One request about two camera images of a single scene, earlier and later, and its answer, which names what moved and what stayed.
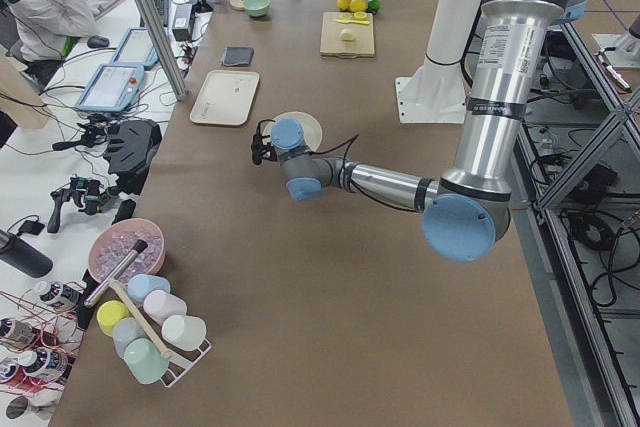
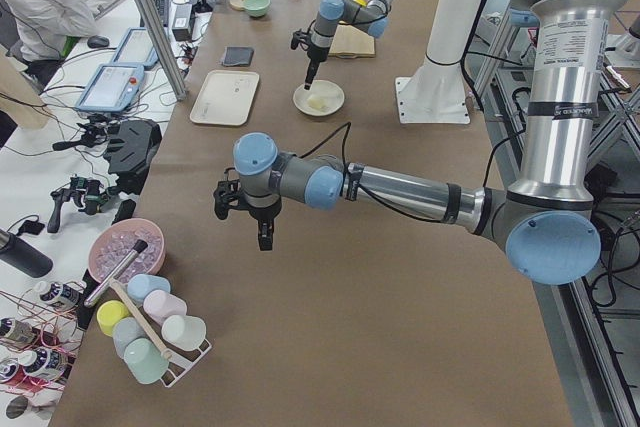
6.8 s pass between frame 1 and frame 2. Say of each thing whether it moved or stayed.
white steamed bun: moved
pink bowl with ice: stayed
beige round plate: moved
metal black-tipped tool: stayed
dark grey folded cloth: stayed
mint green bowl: stayed
